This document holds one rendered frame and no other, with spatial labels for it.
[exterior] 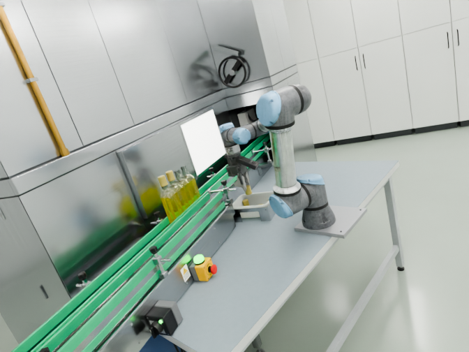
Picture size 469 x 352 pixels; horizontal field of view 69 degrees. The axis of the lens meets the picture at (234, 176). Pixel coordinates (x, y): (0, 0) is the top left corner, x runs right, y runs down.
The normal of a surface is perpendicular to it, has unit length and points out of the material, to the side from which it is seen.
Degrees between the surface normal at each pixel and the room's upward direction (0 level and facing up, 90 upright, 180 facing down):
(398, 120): 90
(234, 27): 90
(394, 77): 90
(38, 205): 90
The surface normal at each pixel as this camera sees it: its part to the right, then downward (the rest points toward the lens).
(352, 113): -0.40, 0.39
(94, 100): 0.87, -0.11
